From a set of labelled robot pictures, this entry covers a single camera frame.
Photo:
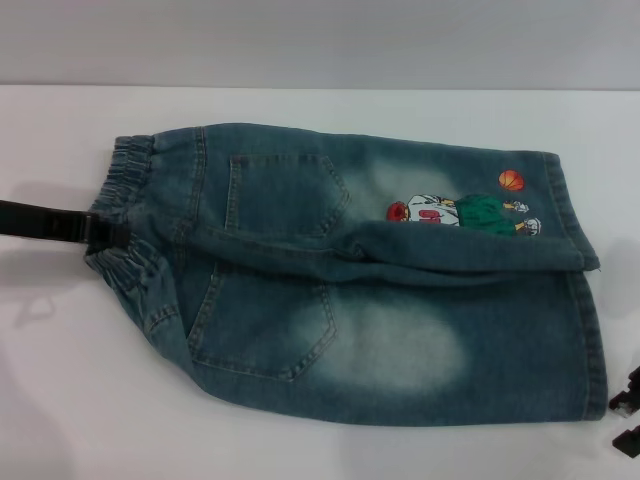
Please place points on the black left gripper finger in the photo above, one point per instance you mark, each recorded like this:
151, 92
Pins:
70, 227

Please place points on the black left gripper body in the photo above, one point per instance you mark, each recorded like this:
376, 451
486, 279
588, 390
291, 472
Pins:
22, 217

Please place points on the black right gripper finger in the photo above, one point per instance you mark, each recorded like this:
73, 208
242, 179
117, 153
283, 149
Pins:
629, 439
625, 404

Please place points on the blue denim shorts cartoon print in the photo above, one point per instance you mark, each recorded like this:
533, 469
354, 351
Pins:
350, 340

